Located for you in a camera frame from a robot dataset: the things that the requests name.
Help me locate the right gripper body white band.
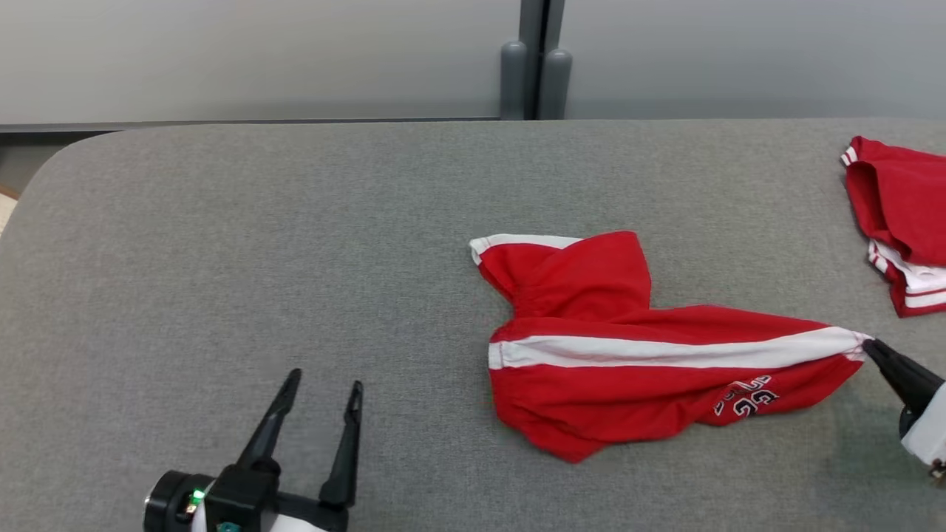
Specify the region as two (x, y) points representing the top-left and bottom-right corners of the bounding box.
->
(897, 381), (946, 467)

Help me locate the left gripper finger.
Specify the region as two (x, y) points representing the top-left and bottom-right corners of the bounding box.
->
(235, 368), (303, 475)
(319, 381), (364, 510)

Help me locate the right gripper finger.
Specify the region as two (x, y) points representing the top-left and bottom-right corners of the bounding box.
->
(864, 346), (934, 415)
(862, 338), (946, 398)

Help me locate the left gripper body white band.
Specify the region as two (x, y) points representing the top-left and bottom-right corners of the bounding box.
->
(268, 492), (349, 532)

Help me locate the red white t-shirt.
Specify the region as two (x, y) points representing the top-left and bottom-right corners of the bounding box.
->
(840, 135), (946, 318)

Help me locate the red shorts white stripe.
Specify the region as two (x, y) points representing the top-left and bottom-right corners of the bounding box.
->
(469, 231), (874, 464)

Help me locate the dark grey partition post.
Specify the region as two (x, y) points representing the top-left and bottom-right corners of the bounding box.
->
(500, 0), (574, 121)

